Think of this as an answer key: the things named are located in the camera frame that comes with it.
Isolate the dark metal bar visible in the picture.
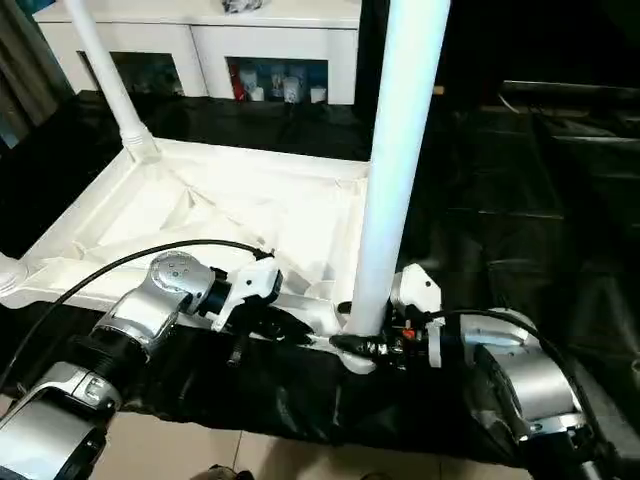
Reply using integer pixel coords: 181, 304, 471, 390
502, 79, 640, 100

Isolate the dark speckled object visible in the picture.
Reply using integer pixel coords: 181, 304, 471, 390
222, 0, 269, 14

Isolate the grey curtain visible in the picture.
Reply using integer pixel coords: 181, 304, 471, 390
0, 0, 76, 149

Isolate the white plastic table top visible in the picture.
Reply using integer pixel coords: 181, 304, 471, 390
0, 137, 396, 375

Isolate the black mat cover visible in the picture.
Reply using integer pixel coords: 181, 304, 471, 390
0, 79, 640, 466

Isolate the white glass door cabinet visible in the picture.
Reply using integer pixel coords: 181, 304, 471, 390
32, 0, 361, 106

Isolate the dark robot waist part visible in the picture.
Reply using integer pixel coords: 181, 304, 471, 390
192, 463, 254, 480

